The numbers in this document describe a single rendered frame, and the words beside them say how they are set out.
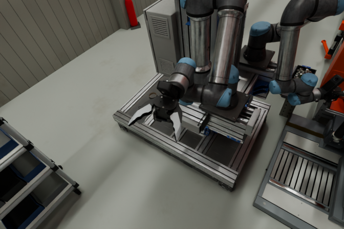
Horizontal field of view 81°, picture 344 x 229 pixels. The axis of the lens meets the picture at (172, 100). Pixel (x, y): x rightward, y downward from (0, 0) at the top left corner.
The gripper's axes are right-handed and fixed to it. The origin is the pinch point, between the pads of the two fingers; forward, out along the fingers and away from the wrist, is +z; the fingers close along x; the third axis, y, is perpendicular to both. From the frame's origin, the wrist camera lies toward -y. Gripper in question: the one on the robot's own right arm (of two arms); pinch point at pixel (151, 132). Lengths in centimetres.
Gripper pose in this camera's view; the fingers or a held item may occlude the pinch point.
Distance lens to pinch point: 57.5
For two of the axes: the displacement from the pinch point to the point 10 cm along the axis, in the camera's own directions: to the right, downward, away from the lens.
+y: -0.1, 6.5, 7.6
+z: -3.4, 7.1, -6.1
